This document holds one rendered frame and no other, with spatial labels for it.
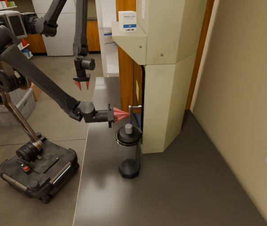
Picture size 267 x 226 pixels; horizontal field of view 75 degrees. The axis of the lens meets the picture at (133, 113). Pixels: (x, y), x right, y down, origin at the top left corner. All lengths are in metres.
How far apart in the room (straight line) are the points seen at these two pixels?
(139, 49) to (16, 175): 1.69
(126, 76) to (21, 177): 1.38
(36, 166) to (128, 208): 1.34
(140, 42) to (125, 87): 0.51
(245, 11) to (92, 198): 0.98
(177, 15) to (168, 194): 0.67
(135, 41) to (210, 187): 0.67
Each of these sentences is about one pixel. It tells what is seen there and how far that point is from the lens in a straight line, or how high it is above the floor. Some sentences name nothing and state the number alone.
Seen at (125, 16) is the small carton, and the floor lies 1.56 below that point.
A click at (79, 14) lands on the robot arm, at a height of 1.52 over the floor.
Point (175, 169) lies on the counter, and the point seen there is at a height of 0.94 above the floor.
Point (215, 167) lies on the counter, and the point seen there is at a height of 0.94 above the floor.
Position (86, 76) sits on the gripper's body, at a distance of 1.15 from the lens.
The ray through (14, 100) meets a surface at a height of 0.41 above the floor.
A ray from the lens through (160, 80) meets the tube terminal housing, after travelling 0.68.
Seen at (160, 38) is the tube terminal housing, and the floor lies 1.50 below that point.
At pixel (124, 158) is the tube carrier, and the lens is 0.73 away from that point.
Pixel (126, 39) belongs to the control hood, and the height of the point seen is 1.50.
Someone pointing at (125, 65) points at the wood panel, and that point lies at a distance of 1.03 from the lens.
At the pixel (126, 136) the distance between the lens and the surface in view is 0.66.
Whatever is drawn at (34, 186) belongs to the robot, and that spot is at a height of 0.32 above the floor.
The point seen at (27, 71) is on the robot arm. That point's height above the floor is 1.40.
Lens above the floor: 1.63
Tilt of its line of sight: 35 degrees down
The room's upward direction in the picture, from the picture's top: straight up
